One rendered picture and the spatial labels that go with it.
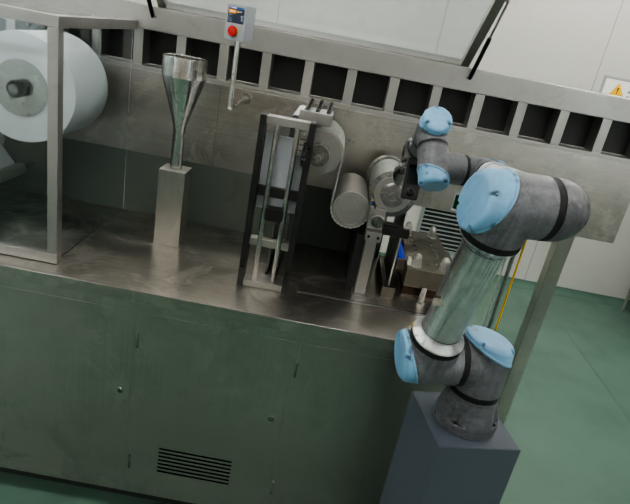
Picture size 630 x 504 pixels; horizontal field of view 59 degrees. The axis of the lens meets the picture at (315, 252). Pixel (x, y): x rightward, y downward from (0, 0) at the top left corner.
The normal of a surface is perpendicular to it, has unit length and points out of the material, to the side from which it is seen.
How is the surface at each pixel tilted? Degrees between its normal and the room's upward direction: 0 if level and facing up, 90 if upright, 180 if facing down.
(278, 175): 90
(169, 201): 90
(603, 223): 90
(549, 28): 90
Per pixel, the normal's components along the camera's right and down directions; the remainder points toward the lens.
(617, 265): -0.07, 0.36
